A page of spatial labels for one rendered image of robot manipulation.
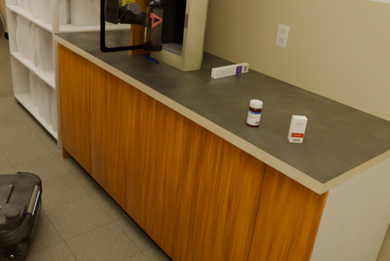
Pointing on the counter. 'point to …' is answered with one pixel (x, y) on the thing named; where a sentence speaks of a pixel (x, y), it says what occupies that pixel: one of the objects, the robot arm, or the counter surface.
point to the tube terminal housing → (201, 4)
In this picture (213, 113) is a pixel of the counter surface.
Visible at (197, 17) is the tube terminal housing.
